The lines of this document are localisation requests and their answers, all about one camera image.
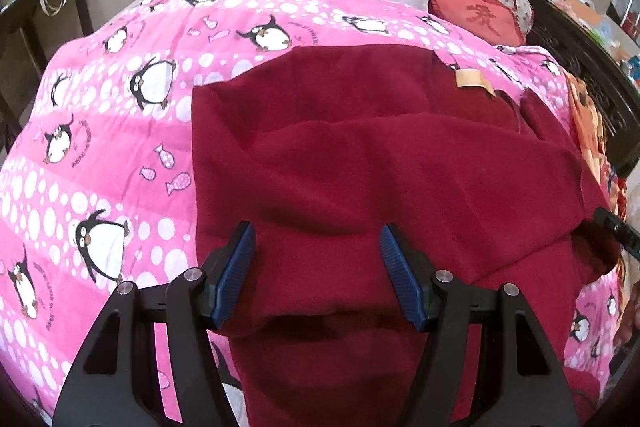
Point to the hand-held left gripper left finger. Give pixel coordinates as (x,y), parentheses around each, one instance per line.
(235,272)

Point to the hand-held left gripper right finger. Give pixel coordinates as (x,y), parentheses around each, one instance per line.
(400,272)

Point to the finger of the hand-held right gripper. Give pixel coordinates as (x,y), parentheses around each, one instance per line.
(612,222)

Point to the dark red sweater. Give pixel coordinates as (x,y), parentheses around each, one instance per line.
(350,157)

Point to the orange printed cloth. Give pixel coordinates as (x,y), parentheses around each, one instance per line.
(590,122)

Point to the pink penguin print blanket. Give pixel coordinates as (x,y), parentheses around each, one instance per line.
(125,147)

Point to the pile of colourful clutter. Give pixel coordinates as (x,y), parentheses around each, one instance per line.
(600,27)

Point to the small red heart cushion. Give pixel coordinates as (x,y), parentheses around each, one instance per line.
(475,7)

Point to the dark wooden table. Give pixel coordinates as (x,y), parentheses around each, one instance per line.
(20,37)

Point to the dark wooden bed frame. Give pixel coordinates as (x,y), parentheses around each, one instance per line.
(590,57)

